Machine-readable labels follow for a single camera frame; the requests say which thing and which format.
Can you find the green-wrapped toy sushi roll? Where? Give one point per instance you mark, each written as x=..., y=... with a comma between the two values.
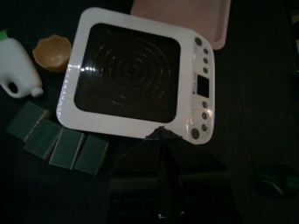
x=65, y=147
x=41, y=137
x=89, y=154

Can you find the green sponge blocks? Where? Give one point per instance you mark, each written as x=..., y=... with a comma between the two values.
x=25, y=119

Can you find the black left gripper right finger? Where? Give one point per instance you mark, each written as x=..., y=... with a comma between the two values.
x=201, y=183

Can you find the orange toy bowl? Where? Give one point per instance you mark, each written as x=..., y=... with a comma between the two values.
x=52, y=54

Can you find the white toy jug green cap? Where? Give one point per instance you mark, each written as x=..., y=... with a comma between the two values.
x=14, y=64

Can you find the white toy induction cooker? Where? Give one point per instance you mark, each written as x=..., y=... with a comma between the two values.
x=128, y=128

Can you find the pink plastic tray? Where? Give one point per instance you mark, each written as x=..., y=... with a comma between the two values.
x=187, y=14

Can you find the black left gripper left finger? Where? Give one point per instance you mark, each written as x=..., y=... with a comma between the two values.
x=137, y=180

